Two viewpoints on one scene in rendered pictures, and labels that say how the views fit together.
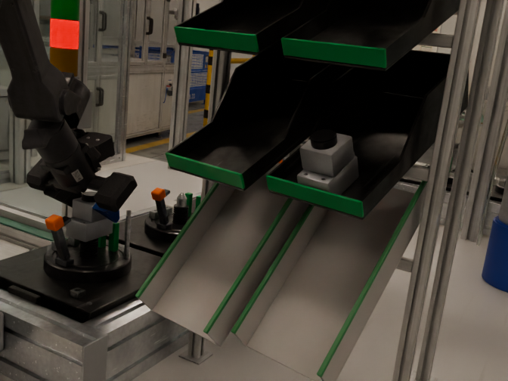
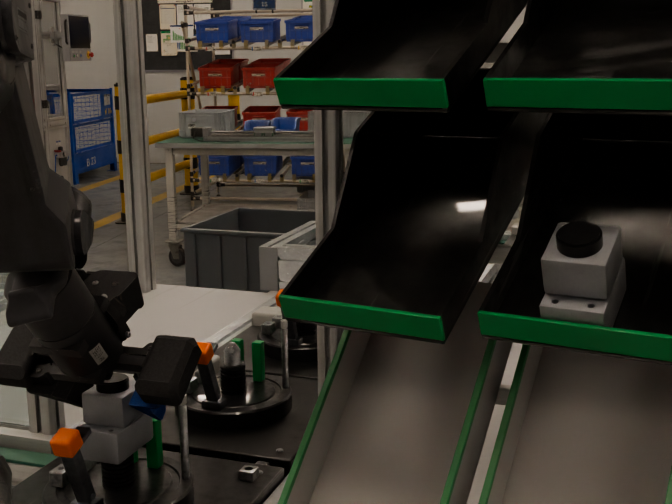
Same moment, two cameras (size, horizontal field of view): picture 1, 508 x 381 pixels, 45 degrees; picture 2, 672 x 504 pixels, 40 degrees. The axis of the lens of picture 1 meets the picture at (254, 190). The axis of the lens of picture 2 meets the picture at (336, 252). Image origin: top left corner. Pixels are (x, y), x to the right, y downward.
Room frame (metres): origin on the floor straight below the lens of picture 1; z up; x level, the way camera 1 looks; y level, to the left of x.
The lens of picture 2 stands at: (0.11, 0.18, 1.39)
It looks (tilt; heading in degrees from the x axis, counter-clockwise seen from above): 12 degrees down; 351
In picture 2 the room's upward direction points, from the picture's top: 1 degrees counter-clockwise
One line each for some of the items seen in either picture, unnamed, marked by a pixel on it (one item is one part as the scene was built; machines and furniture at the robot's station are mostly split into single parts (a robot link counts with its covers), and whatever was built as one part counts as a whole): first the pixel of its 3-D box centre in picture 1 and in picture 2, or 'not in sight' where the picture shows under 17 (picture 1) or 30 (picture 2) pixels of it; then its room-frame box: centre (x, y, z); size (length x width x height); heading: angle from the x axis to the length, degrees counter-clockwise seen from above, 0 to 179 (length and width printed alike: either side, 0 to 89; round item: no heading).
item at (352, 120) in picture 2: not in sight; (340, 123); (6.36, -0.84, 0.90); 0.40 x 0.31 x 0.17; 71
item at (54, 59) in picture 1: (63, 61); not in sight; (1.13, 0.37, 1.28); 0.05 x 0.05 x 0.05
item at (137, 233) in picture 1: (181, 211); (233, 373); (1.16, 0.14, 1.01); 0.24 x 0.24 x 0.13; 62
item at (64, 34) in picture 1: (64, 33); not in sight; (1.13, 0.37, 1.33); 0.05 x 0.05 x 0.05
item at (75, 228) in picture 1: (94, 213); (120, 409); (0.95, 0.26, 1.06); 0.08 x 0.04 x 0.07; 152
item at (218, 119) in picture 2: not in sight; (207, 123); (6.62, 0.05, 0.90); 0.40 x 0.30 x 0.17; 163
